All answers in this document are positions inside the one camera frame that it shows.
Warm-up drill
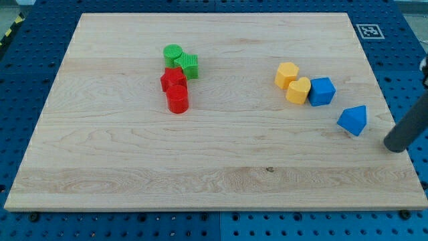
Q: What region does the white fiducial marker tag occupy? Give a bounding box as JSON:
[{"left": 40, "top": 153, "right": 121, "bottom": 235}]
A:
[{"left": 356, "top": 23, "right": 385, "bottom": 39}]

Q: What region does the black bolt left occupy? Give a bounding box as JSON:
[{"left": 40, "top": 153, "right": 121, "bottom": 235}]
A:
[{"left": 28, "top": 212, "right": 39, "bottom": 222}]

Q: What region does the red star block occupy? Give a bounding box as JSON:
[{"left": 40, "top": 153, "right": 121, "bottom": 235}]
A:
[{"left": 160, "top": 67, "right": 187, "bottom": 92}]

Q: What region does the green star block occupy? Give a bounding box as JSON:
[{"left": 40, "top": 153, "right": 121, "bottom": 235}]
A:
[{"left": 174, "top": 52, "right": 199, "bottom": 80}]

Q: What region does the green cylinder block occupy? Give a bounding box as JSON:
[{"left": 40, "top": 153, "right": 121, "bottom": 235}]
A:
[{"left": 163, "top": 44, "right": 183, "bottom": 68}]

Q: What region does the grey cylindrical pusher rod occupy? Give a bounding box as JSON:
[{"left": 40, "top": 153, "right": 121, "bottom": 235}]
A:
[{"left": 383, "top": 92, "right": 427, "bottom": 153}]

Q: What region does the red cylinder block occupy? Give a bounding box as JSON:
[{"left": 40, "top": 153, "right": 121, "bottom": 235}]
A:
[{"left": 166, "top": 85, "right": 189, "bottom": 114}]

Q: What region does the blue cube block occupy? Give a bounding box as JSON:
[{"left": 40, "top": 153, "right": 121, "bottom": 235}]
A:
[{"left": 308, "top": 77, "right": 336, "bottom": 106}]

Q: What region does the blue triangle block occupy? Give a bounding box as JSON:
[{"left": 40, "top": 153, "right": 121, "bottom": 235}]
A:
[{"left": 337, "top": 105, "right": 367, "bottom": 136}]

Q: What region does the black bolt right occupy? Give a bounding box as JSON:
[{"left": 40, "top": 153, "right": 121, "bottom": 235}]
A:
[{"left": 399, "top": 210, "right": 412, "bottom": 220}]

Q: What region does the light wooden board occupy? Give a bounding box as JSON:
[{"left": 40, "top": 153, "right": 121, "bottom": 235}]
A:
[{"left": 5, "top": 13, "right": 427, "bottom": 212}]

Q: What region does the yellow heart block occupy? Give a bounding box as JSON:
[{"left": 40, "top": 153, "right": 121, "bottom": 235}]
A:
[{"left": 286, "top": 77, "right": 311, "bottom": 104}]

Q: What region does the black bolt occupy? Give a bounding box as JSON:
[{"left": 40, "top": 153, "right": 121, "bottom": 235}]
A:
[
  {"left": 28, "top": 212, "right": 39, "bottom": 222},
  {"left": 399, "top": 210, "right": 412, "bottom": 220}
]

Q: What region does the yellow hexagon block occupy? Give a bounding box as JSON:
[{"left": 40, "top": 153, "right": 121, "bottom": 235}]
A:
[{"left": 274, "top": 62, "right": 300, "bottom": 89}]

